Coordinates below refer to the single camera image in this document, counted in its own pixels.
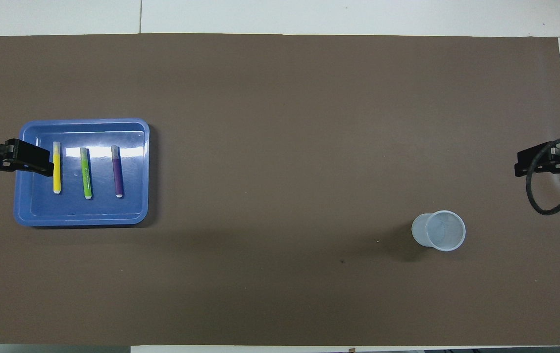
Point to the translucent plastic cup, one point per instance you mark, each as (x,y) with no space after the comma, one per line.
(439,230)

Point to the yellow marker pen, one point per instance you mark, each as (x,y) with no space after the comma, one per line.
(57,171)

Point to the blue plastic tray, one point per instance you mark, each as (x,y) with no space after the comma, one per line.
(69,208)

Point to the purple marker pen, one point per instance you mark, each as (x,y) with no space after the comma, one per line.
(117,176)

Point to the brown table mat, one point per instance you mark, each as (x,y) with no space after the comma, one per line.
(280,147)

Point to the green marker pen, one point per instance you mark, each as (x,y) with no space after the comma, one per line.
(86,176)

